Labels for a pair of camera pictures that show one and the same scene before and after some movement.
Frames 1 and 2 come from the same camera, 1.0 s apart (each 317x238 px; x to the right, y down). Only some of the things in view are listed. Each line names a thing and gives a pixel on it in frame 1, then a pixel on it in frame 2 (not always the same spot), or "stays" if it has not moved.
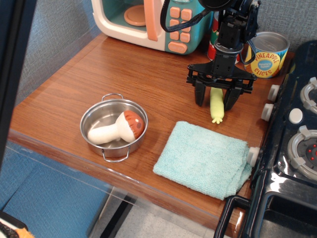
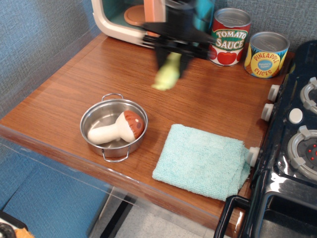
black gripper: (222, 72) to (179, 33)
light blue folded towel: (208, 162) stays
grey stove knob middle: (267, 111) stays
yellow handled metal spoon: (217, 104) to (169, 73)
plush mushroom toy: (127, 127) stays
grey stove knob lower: (252, 155) stays
